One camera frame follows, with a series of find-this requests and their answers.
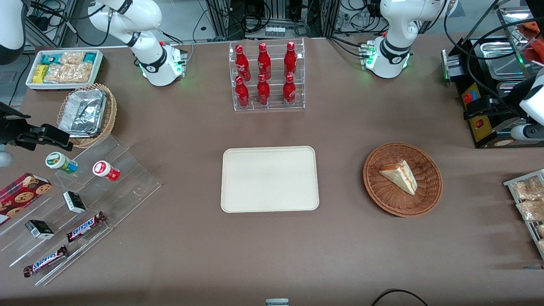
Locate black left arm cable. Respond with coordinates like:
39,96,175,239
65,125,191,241
444,0,544,117

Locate beige rectangular tray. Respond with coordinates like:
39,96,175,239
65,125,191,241
221,146,320,213

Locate tray of packaged snacks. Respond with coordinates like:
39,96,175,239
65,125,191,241
503,169,544,260

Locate black food warmer machine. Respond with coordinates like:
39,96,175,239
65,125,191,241
441,0,544,149

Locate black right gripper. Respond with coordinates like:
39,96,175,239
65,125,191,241
0,102,73,152

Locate green lid cup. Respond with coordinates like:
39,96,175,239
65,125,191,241
45,152,79,174

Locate oval wicker basket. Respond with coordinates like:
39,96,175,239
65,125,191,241
56,83,118,149

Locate red chocolate cookie box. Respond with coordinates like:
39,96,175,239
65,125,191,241
0,172,53,226

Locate triangular sandwich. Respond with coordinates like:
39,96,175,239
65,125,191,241
379,159,419,196

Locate red lid cup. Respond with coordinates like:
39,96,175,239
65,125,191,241
92,160,121,182

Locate stacked aluminium foil trays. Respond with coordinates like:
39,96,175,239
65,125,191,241
58,88,107,138

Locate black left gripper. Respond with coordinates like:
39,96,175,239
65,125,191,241
463,95,526,124

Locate small black box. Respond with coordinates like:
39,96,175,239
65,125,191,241
62,191,87,214
24,219,55,240

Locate white snack bin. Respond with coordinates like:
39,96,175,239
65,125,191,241
25,49,104,91

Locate clear acrylic stepped display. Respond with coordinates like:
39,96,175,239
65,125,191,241
0,135,162,286

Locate large rice cracker bag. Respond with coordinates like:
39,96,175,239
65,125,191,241
43,62,94,84

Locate Snickers bar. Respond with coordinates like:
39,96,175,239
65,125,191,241
66,211,106,243
23,245,69,278

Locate steel food pan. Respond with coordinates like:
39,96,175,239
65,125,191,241
479,39,534,80
496,81,527,99

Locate red cola bottle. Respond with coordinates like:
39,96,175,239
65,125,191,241
282,74,297,105
256,74,271,106
257,42,272,80
235,76,250,108
283,41,298,79
235,44,252,82

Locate black looped cable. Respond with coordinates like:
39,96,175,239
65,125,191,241
371,289,430,306

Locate round brown wicker basket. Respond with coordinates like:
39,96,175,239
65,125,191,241
363,142,443,218

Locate small rice cracker bag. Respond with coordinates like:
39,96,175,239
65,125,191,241
59,51,86,65

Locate clear acrylic bottle rack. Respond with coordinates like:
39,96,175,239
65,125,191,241
229,38,306,112

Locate red sausage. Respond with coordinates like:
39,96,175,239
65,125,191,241
522,20,544,63

